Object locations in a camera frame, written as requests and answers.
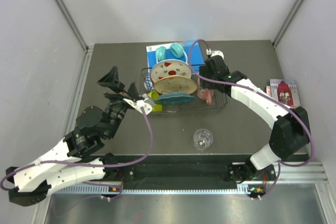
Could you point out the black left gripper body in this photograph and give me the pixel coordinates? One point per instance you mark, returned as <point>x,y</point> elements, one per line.
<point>118,107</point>

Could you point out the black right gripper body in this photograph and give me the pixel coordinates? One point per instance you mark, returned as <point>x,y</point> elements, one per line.
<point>208,84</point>

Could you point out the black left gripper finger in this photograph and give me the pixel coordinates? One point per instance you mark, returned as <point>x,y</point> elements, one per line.
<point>111,81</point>
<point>133,93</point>

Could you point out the patterned blue red bowl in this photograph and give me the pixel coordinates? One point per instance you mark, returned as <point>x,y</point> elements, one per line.
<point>148,84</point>

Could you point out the lime green bowl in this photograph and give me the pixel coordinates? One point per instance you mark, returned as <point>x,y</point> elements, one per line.
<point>154,96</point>

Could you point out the pink glass mug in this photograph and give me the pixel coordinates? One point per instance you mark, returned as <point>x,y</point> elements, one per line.
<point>204,94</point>

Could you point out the black wire dish rack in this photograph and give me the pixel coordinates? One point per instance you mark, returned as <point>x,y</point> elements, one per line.
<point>219,100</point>

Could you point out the orange floral plate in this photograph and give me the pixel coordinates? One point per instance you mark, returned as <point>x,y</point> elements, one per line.
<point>175,84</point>

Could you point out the teal scalloped plate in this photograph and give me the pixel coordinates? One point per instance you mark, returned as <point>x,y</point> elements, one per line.
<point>175,99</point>

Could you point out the white watermelon pattern plate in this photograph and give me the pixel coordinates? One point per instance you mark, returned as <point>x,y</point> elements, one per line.
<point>170,68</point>

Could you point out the clear drinking glass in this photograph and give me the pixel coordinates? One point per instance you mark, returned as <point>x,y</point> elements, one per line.
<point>203,139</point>

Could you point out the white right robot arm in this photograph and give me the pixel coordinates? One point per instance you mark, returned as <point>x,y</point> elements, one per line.
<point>290,130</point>

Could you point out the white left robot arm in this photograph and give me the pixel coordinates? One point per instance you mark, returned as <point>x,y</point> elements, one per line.
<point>72,160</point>

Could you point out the blue folder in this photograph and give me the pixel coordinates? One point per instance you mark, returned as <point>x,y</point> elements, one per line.
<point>196,56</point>

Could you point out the teal cat ear headphones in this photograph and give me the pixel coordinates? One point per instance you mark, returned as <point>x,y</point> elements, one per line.
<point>176,49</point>

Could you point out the illustrated red castle book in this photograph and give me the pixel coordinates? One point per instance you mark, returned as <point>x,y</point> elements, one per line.
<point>285,91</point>

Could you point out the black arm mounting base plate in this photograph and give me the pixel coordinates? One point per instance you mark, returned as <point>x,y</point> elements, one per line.
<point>229,168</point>

